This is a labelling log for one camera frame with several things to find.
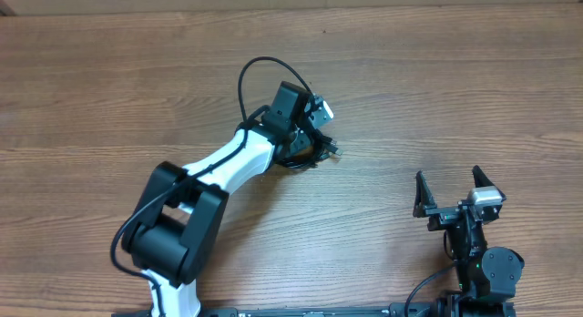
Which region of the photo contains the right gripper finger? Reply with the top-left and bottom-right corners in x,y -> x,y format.
472,165 -> 506,201
413,170 -> 437,218

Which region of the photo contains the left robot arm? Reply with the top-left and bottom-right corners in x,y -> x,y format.
111,82 -> 334,316

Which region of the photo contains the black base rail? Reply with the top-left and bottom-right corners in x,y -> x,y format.
111,301 -> 518,317

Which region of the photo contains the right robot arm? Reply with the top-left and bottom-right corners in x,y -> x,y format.
404,166 -> 525,317

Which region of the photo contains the black USB cable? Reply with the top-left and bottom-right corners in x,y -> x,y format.
275,128 -> 344,169

